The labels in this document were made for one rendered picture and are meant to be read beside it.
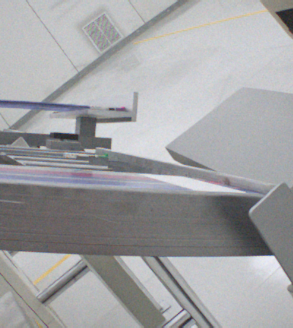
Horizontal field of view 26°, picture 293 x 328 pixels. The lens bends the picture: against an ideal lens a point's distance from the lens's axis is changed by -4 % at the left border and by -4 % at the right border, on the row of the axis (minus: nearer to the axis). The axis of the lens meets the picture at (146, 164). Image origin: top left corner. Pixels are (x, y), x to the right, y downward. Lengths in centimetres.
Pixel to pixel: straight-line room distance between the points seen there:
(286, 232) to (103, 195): 17
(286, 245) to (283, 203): 4
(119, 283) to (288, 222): 103
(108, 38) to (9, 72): 146
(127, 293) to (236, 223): 101
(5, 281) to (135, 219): 152
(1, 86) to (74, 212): 815
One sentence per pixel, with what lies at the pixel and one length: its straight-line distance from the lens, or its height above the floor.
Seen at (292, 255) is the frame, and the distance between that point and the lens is 63.
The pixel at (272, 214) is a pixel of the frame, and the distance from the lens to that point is 61.
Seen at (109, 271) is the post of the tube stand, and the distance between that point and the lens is 159.
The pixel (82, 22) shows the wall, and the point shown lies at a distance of 900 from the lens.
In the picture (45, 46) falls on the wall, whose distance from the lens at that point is 885.
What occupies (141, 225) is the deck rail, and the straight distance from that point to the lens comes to 60.
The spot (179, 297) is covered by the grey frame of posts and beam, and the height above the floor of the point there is 36.
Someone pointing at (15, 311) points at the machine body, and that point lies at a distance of 119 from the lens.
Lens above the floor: 100
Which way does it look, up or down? 16 degrees down
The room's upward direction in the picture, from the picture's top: 36 degrees counter-clockwise
